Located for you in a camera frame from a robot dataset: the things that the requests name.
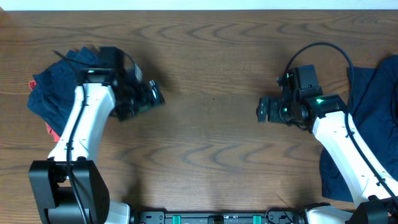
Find navy blue shorts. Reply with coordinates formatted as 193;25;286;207
27;47;98;136

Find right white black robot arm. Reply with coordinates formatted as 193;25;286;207
256;95;397;223

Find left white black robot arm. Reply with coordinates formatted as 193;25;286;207
29;68;164;223

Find navy blue garment pile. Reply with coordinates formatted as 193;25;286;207
319;55;398;203

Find folded red t-shirt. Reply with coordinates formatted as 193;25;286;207
29;80;60;142

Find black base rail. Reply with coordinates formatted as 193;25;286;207
129;207;307;224

